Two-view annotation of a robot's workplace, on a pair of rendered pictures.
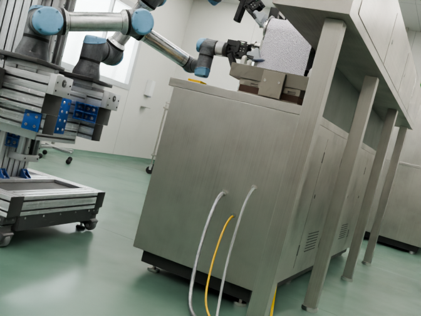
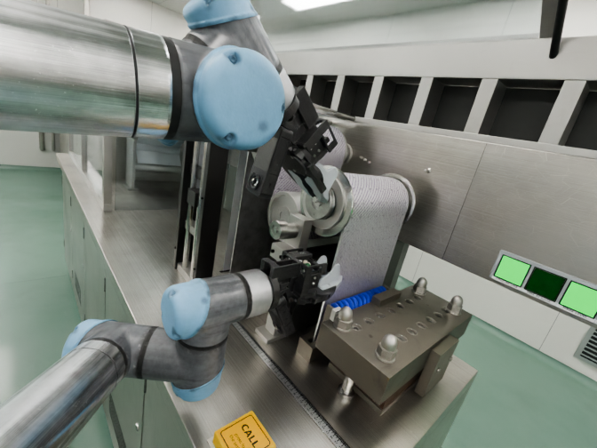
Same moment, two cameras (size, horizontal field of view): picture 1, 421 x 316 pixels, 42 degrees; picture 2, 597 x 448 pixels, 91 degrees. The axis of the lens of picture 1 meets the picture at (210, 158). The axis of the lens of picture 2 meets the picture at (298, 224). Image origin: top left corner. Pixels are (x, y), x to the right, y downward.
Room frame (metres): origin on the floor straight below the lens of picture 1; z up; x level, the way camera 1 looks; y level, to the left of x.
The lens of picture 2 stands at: (2.55, 0.46, 1.38)
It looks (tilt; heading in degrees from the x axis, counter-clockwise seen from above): 17 degrees down; 292
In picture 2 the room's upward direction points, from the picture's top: 12 degrees clockwise
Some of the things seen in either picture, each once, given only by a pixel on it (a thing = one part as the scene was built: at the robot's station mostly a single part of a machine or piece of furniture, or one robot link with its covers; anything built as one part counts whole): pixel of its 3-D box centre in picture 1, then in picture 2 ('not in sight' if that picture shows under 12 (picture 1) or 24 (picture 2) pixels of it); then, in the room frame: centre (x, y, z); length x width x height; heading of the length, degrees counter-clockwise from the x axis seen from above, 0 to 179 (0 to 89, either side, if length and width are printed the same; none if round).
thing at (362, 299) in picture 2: not in sight; (361, 300); (2.61, -0.20, 1.03); 0.21 x 0.04 x 0.03; 66
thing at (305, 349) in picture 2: not in sight; (344, 331); (2.63, -0.21, 0.92); 0.28 x 0.04 x 0.04; 66
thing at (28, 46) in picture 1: (34, 47); not in sight; (2.52, 0.90, 0.87); 0.15 x 0.15 x 0.10
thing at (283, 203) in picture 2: not in sight; (318, 214); (2.79, -0.29, 1.17); 0.26 x 0.12 x 0.12; 66
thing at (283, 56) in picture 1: (282, 60); (363, 264); (2.63, -0.21, 1.11); 0.23 x 0.01 x 0.18; 66
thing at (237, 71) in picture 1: (277, 79); (401, 328); (2.50, -0.20, 1.00); 0.40 x 0.16 x 0.06; 66
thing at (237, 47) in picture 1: (237, 50); (289, 279); (2.72, 0.00, 1.12); 0.12 x 0.08 x 0.09; 66
